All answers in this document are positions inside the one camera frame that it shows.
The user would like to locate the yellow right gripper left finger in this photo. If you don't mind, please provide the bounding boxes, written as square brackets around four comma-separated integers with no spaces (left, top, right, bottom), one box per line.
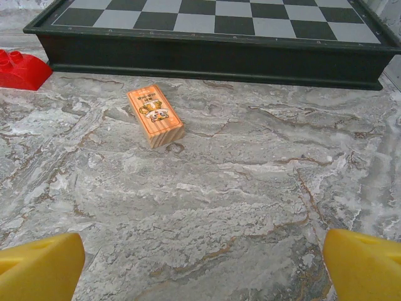
[0,232,86,301]

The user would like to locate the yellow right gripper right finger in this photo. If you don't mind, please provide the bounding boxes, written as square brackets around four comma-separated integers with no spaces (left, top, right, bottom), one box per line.
[323,228,401,301]

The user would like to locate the wooden block with tiger print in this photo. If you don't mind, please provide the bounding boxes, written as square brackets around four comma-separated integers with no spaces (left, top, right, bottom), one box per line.
[127,84,186,149]

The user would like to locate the red curved toy brick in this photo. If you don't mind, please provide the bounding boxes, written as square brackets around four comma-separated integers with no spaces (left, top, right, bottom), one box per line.
[0,49,53,92]

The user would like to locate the black grey chessboard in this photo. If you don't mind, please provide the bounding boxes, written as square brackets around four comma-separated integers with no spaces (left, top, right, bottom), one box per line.
[23,0,401,92]

